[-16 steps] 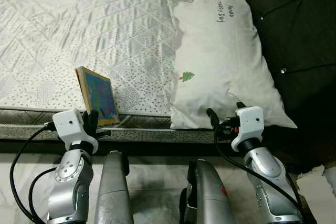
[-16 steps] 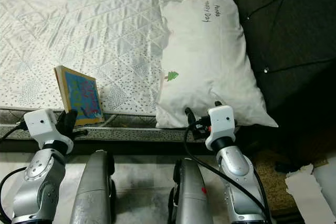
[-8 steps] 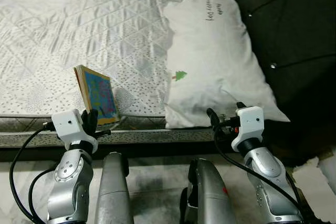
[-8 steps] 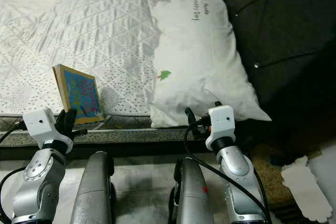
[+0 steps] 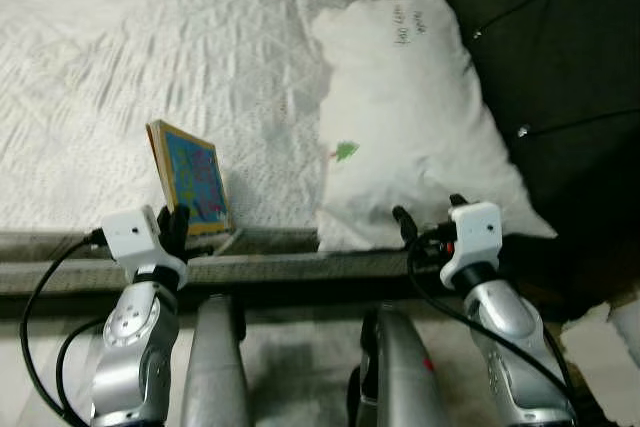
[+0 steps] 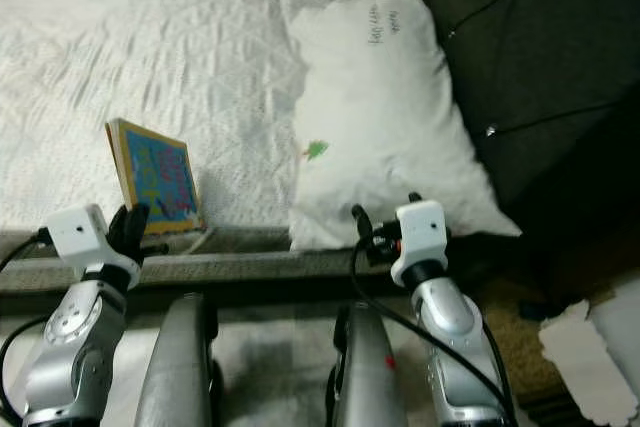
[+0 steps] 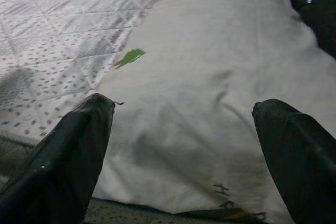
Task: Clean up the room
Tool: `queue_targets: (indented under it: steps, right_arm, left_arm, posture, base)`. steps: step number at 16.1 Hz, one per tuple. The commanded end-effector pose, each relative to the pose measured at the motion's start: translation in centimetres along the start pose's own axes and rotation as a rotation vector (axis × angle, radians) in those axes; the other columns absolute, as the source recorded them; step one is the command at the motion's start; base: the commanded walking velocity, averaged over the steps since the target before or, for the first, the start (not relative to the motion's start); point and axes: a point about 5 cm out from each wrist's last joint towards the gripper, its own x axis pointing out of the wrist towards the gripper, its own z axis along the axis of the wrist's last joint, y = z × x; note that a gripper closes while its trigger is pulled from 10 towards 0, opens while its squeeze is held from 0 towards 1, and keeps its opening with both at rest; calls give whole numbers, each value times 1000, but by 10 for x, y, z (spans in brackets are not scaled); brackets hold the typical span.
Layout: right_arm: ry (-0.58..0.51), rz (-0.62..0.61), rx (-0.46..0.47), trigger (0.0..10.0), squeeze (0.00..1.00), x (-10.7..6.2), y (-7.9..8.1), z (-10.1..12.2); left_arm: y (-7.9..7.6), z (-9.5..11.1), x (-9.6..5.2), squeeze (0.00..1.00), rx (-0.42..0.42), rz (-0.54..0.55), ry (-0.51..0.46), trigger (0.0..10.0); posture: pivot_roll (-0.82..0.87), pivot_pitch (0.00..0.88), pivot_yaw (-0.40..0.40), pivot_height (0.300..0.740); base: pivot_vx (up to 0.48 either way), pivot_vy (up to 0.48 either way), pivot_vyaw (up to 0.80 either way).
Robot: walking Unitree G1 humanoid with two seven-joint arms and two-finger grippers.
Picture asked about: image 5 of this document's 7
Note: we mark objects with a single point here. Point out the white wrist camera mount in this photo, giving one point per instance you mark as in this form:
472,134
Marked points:
135,242
475,237

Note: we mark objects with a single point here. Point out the black tufted headboard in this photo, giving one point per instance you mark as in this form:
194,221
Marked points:
560,67

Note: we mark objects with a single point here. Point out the grey right robot leg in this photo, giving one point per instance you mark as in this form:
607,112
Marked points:
400,377

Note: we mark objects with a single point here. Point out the white pillow with green tree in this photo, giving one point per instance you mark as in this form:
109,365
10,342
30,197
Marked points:
410,117

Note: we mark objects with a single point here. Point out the grey robot leg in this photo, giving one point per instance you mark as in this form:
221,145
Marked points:
400,377
215,367

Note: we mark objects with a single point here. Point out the colourful children's picture book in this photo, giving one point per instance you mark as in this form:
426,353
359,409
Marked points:
195,177

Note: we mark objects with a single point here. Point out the grey bed base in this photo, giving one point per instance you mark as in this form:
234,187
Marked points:
280,297

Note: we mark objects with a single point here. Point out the grey left robot leg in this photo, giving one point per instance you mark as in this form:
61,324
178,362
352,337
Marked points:
215,367

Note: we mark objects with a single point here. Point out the white quilted mattress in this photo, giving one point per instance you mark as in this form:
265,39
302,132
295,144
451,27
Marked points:
150,47

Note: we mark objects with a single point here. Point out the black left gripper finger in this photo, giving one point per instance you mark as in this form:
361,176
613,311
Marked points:
175,232

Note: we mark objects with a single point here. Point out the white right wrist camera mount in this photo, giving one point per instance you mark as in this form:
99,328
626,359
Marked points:
475,237

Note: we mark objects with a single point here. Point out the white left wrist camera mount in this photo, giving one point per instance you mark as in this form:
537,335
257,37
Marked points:
135,242

